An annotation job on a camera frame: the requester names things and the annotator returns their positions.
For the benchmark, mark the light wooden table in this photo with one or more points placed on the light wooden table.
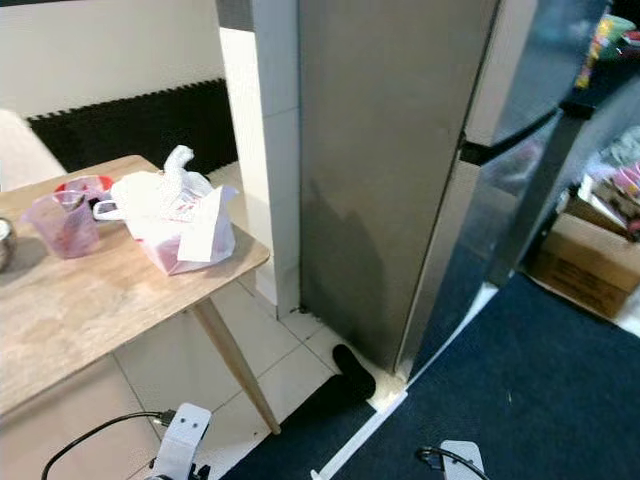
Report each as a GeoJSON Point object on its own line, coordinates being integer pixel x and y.
{"type": "Point", "coordinates": [100, 320]}

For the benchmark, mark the black foam wall mat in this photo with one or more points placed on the black foam wall mat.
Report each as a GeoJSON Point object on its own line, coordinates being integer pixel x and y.
{"type": "Point", "coordinates": [140, 125]}

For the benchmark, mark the white tape strip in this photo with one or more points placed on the white tape strip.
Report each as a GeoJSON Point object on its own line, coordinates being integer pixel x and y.
{"type": "Point", "coordinates": [360, 433]}

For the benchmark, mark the silver fridge door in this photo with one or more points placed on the silver fridge door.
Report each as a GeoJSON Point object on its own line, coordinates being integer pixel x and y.
{"type": "Point", "coordinates": [510, 220]}

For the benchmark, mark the white plastic chair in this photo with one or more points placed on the white plastic chair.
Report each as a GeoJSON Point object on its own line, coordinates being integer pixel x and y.
{"type": "Point", "coordinates": [25, 150]}

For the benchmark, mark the black foam floor piece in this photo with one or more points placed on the black foam floor piece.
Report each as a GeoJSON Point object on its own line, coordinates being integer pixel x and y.
{"type": "Point", "coordinates": [353, 375]}

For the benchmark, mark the shiny metal bowl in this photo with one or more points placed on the shiny metal bowl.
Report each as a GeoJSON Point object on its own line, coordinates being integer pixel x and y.
{"type": "Point", "coordinates": [6, 245]}

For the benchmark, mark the yellow snack bag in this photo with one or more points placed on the yellow snack bag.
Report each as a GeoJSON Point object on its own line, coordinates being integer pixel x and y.
{"type": "Point", "coordinates": [605, 40]}

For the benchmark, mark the red bowl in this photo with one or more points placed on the red bowl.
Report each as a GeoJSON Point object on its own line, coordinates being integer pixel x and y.
{"type": "Point", "coordinates": [82, 184]}

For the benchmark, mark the dark blue carpet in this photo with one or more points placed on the dark blue carpet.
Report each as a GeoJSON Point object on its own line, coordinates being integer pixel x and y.
{"type": "Point", "coordinates": [510, 400]}

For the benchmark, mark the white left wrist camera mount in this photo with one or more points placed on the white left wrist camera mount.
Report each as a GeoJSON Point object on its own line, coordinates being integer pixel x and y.
{"type": "Point", "coordinates": [185, 430]}

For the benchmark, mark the brown cardboard box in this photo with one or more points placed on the brown cardboard box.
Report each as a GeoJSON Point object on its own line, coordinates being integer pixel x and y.
{"type": "Point", "coordinates": [580, 265]}

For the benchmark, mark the silver fridge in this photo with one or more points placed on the silver fridge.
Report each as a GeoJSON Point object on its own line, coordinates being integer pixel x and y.
{"type": "Point", "coordinates": [380, 180]}

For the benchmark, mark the purple plastic measuring cup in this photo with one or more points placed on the purple plastic measuring cup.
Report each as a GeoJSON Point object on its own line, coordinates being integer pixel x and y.
{"type": "Point", "coordinates": [65, 225]}

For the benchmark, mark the crumpled plastic packets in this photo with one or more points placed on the crumpled plastic packets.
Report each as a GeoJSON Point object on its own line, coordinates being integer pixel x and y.
{"type": "Point", "coordinates": [615, 185]}

